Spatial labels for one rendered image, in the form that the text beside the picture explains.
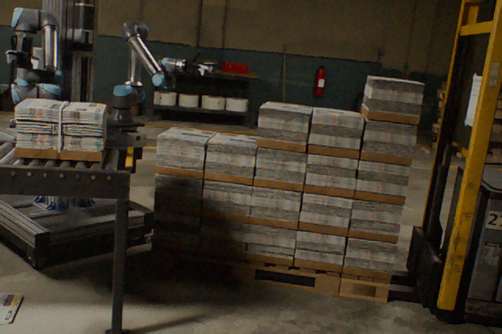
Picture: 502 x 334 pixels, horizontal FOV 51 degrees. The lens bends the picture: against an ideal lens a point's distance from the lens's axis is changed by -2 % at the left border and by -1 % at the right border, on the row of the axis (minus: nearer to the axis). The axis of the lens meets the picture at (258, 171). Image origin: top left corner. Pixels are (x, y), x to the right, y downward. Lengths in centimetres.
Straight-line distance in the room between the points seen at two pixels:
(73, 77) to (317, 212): 169
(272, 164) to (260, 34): 693
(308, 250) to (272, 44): 706
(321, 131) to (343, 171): 26
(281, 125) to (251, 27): 689
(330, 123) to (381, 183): 45
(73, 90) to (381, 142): 187
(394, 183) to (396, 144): 22
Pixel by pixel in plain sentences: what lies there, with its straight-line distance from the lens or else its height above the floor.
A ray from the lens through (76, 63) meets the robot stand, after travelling 346.
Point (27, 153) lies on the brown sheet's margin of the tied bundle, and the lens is 255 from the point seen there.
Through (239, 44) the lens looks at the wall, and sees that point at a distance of 978.
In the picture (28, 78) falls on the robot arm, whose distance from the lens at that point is 302.
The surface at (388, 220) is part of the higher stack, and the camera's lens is 314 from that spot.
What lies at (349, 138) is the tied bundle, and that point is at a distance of 301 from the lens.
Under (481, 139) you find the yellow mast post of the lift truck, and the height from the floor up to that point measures 106.
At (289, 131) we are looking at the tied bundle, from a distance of 300.
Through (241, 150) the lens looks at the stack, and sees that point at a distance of 305.
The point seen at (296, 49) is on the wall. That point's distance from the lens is 1002.
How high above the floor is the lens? 139
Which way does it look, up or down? 13 degrees down
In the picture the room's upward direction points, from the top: 6 degrees clockwise
